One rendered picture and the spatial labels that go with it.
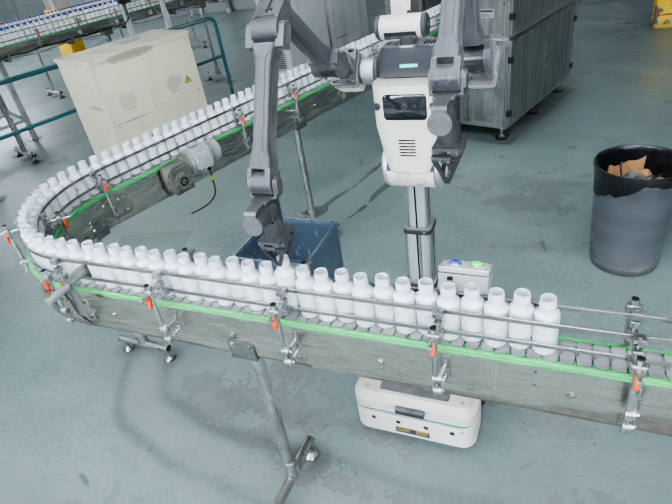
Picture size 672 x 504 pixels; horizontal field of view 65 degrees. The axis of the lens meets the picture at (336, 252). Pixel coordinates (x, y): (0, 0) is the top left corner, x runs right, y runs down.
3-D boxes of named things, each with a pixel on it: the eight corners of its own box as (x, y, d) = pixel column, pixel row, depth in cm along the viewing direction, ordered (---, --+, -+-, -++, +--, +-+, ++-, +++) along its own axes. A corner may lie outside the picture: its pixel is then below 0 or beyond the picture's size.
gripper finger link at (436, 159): (464, 175, 135) (464, 140, 129) (459, 188, 129) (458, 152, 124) (438, 173, 137) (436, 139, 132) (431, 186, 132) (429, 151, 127)
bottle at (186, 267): (209, 296, 173) (194, 255, 164) (191, 304, 171) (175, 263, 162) (203, 288, 178) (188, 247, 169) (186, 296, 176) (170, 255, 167)
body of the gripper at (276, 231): (258, 247, 145) (252, 224, 141) (275, 227, 152) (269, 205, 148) (279, 249, 142) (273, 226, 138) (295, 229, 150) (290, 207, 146)
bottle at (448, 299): (446, 323, 147) (445, 276, 138) (465, 332, 143) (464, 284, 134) (433, 335, 143) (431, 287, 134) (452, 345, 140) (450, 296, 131)
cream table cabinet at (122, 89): (186, 136, 617) (152, 29, 553) (219, 143, 581) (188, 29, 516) (101, 175, 552) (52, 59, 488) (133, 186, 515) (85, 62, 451)
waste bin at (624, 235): (580, 277, 308) (593, 178, 273) (581, 236, 342) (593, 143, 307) (670, 287, 291) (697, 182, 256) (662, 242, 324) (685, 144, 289)
